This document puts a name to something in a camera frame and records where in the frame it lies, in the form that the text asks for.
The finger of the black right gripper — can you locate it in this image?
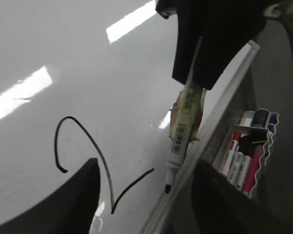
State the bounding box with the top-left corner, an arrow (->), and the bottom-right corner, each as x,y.
193,0 -> 266,90
172,0 -> 209,85

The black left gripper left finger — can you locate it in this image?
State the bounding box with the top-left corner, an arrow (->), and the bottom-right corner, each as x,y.
0,158 -> 101,234

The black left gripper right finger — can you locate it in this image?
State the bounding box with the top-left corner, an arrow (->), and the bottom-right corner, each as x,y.
169,159 -> 293,234

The white black whiteboard marker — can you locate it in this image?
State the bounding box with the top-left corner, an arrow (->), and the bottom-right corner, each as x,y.
165,37 -> 206,194

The red capped marker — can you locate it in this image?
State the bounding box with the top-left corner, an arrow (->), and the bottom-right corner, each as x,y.
220,131 -> 242,178

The pink marker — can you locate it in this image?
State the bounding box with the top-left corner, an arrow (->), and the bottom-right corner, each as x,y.
242,145 -> 264,196

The white marker in tray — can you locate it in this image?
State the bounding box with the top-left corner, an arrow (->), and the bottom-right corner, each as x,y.
228,152 -> 244,184
235,155 -> 251,191

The white plastic marker tray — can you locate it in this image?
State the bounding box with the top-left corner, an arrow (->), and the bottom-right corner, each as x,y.
212,109 -> 279,199

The black binder clip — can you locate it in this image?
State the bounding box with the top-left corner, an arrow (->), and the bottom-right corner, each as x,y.
238,135 -> 267,157

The white whiteboard with aluminium frame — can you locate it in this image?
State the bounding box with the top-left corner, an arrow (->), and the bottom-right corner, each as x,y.
0,0 -> 258,234

